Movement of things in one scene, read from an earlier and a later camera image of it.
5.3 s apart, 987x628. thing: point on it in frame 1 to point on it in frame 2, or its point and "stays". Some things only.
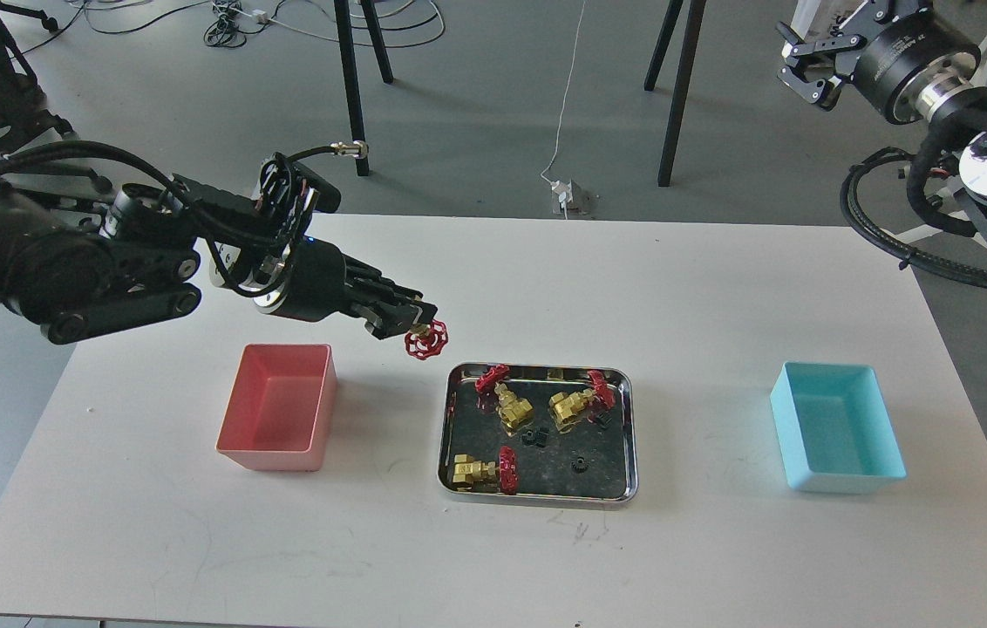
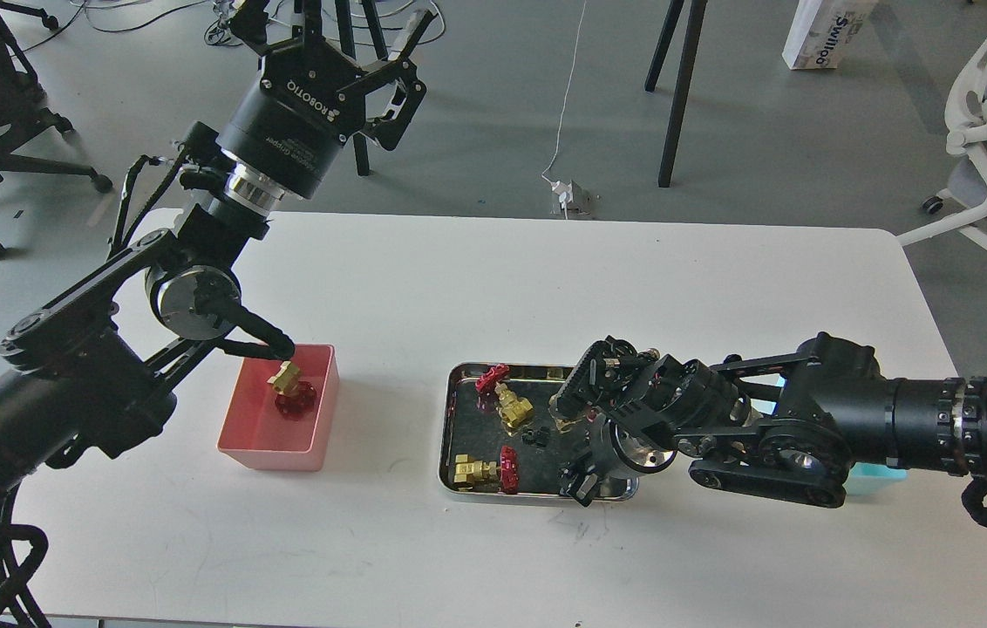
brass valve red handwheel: x=425 y=340 to x=296 y=399
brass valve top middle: x=510 y=409 stays
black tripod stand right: x=673 y=7 stays
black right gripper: x=904 y=64 to x=621 y=446
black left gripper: x=314 y=283 to x=290 y=119
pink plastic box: x=280 y=408 stays
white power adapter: x=564 y=190 stays
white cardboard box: x=819 y=20 stays
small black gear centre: x=531 y=439 stays
